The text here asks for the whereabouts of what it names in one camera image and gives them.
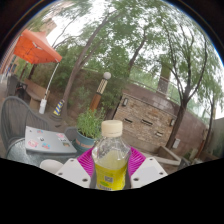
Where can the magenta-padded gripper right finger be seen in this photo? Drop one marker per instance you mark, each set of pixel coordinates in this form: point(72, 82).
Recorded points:
point(148, 170)

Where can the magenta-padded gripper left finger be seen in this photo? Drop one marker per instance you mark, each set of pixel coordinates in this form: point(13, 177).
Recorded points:
point(73, 171)

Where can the clear bottle with yellow label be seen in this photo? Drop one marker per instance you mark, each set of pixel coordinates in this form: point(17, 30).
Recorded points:
point(110, 160)

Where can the white ceramic mug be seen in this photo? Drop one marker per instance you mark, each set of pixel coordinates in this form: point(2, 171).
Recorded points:
point(50, 165)

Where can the grey electrical box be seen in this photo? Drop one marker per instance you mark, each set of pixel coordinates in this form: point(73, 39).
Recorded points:
point(176, 143)

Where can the grey laptop with stickers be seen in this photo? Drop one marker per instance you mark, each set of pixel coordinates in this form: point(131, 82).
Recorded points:
point(50, 140)

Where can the green plant in teal pot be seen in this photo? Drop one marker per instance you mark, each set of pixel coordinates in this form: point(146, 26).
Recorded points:
point(89, 125)

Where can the blue yellow striped cone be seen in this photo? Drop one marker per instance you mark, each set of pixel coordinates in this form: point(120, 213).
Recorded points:
point(58, 108)

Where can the group of dark patio chairs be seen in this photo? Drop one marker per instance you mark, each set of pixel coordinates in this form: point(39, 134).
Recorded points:
point(15, 86)

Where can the orange canopy tent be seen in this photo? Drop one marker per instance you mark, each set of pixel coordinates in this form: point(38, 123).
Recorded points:
point(35, 48)

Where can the black wall lantern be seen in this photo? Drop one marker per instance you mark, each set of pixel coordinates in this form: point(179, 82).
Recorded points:
point(125, 102)
point(172, 122)

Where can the wooden lamp post with globe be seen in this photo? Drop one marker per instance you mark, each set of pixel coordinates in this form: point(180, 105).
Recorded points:
point(98, 95)

